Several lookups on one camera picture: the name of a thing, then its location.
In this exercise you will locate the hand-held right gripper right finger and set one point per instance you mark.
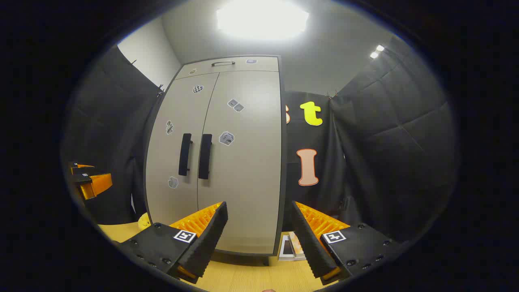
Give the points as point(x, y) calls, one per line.
point(312, 243)

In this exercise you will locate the black backdrop cloth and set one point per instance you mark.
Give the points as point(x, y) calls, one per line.
point(105, 121)
point(385, 142)

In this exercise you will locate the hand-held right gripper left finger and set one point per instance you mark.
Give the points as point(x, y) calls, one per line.
point(206, 243)

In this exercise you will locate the yellow toy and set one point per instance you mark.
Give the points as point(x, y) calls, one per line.
point(144, 222)

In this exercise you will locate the white booklet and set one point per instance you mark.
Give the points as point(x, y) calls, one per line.
point(286, 247)

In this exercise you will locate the large ceiling light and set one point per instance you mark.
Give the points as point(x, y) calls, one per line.
point(261, 18)

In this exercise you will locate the beige cabinet door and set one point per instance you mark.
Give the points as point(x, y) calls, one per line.
point(170, 154)
point(247, 182)

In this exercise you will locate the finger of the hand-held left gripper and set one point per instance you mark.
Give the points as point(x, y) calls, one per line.
point(97, 184)
point(75, 165)

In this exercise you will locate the beige double-door shoe cabinet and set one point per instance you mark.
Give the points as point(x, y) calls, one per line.
point(243, 67)

